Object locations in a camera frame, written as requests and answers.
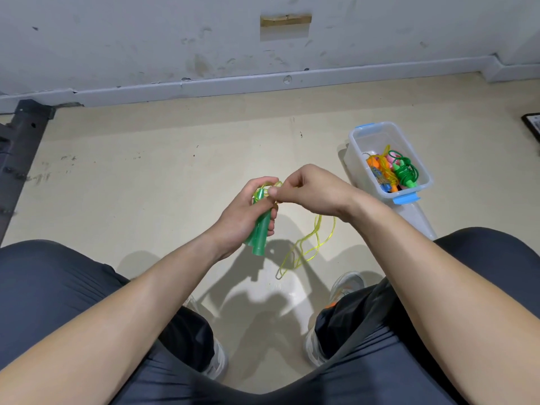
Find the person's right hand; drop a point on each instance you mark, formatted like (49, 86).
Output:
(319, 191)

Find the person's left hand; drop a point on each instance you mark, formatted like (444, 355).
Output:
(238, 222)

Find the clear storage box blue latches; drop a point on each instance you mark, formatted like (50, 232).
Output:
(363, 139)

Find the person's right forearm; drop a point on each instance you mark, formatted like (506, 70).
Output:
(456, 299)

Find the person's left forearm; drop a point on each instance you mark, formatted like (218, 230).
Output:
(101, 324)

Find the clear plastic box lid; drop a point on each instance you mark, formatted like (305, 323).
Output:
(418, 222)

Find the grey right shoe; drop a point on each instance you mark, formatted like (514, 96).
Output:
(342, 287)

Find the grey shoe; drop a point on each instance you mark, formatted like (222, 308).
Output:
(218, 358)
(342, 287)

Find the grey left shoe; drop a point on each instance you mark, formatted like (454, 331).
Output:
(218, 358)

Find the black shorts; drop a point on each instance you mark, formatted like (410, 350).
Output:
(42, 282)

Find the small wooden wall block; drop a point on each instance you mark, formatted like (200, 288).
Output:
(285, 20)

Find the black metal rack frame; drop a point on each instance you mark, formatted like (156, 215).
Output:
(21, 147)

